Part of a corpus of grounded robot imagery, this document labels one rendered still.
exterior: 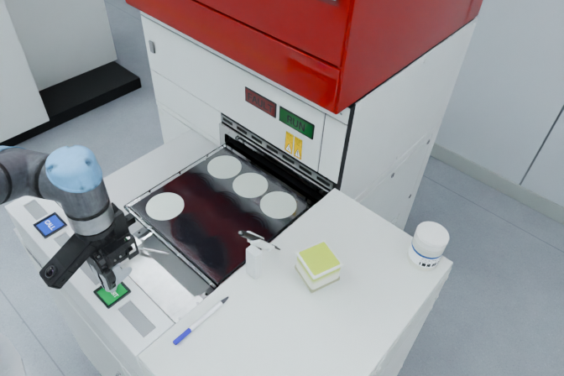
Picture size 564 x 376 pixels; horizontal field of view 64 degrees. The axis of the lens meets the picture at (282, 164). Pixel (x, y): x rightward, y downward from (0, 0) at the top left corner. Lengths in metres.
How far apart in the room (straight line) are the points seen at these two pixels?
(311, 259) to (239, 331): 0.20
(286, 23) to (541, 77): 1.70
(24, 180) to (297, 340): 0.57
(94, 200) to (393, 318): 0.63
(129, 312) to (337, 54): 0.68
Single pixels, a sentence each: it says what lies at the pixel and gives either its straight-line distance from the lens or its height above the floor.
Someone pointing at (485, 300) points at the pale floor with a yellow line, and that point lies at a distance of 2.35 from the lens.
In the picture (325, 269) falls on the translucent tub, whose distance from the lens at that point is 0.96.
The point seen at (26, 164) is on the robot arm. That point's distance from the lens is 0.83.
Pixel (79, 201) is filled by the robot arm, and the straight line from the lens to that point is 0.80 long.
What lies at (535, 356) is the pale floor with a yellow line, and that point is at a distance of 2.30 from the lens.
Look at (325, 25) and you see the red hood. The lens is 0.94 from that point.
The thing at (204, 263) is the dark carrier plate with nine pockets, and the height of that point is 0.90.
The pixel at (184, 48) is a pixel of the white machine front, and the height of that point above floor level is 1.14.
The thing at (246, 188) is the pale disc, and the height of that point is 0.90.
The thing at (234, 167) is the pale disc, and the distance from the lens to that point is 1.35.
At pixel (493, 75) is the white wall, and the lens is 2.57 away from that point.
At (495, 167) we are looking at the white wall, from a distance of 2.82.
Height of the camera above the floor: 1.82
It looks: 43 degrees down
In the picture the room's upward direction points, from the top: 3 degrees clockwise
